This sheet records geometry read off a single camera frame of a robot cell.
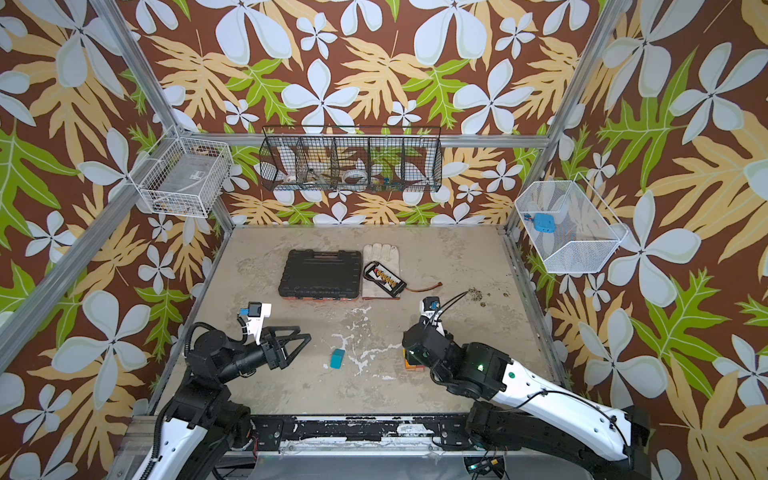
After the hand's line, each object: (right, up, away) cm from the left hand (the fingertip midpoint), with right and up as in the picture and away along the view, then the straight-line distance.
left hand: (302, 332), depth 70 cm
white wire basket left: (-40, +42, +17) cm, 60 cm away
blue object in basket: (+66, +28, +16) cm, 74 cm away
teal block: (+5, -12, +17) cm, 22 cm away
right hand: (+25, -2, +2) cm, 25 cm away
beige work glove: (+20, +18, +40) cm, 48 cm away
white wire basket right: (+73, +26, +15) cm, 79 cm away
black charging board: (+20, +10, +32) cm, 39 cm away
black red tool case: (-6, +11, +32) cm, 35 cm away
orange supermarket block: (+29, -14, +14) cm, 35 cm away
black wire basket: (+7, +51, +28) cm, 58 cm away
